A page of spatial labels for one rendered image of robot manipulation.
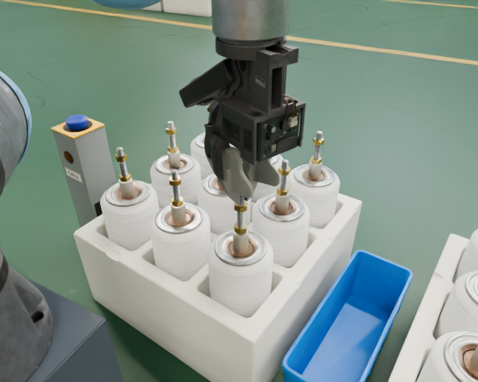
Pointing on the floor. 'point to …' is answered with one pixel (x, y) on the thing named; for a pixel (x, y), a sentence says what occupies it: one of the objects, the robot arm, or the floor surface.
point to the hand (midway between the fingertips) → (239, 191)
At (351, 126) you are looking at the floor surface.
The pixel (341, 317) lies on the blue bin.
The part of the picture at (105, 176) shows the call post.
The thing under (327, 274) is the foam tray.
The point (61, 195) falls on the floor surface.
